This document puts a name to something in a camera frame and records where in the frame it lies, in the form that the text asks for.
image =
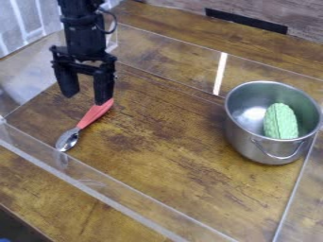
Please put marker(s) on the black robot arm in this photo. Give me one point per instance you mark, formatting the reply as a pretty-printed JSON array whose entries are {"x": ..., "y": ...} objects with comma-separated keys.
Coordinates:
[{"x": 85, "y": 7}]

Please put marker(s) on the pink handled metal spoon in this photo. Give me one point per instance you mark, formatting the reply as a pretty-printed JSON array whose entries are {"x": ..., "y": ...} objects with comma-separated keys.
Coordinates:
[{"x": 70, "y": 137}]

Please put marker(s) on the green knitted toy vegetable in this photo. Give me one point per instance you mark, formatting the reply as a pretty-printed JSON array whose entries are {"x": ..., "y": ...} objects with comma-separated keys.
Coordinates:
[{"x": 281, "y": 124}]

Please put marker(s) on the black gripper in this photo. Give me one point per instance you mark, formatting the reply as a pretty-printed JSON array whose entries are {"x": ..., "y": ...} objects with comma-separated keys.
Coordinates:
[{"x": 85, "y": 56}]

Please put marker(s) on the black strip on wall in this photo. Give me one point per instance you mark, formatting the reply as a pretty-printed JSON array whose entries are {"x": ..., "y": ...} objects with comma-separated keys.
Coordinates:
[{"x": 248, "y": 21}]

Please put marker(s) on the stainless steel pot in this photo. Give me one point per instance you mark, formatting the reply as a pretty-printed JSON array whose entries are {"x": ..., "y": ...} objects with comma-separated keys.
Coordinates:
[{"x": 246, "y": 104}]

